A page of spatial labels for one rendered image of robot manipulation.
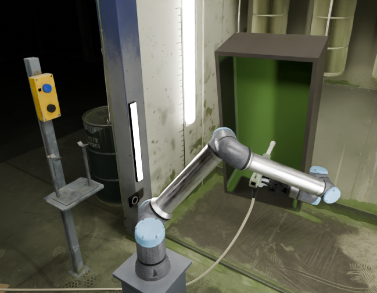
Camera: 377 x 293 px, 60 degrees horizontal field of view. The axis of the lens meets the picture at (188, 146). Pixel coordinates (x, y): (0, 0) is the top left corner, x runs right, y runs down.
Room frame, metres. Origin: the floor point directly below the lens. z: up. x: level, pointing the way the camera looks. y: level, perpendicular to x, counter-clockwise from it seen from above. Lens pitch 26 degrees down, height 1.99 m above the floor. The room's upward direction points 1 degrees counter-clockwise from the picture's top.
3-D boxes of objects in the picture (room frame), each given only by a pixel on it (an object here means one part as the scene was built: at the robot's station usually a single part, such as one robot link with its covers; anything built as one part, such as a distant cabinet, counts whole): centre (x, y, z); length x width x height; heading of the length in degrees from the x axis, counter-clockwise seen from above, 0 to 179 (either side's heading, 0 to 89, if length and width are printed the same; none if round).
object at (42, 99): (1.83, 0.83, 1.42); 0.12 x 0.06 x 0.26; 146
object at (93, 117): (2.98, 0.73, 0.86); 0.54 x 0.54 x 0.01
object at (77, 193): (1.77, 0.74, 0.95); 0.26 x 0.15 x 0.32; 146
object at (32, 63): (1.86, 0.87, 0.82); 0.06 x 0.06 x 1.64; 56
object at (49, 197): (1.79, 0.75, 0.78); 0.31 x 0.23 x 0.01; 146
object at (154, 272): (1.28, 0.20, 0.69); 0.19 x 0.19 x 0.10
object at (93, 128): (2.97, 0.73, 0.44); 0.59 x 0.58 x 0.89; 36
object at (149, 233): (1.29, 0.20, 0.83); 0.17 x 0.15 x 0.18; 4
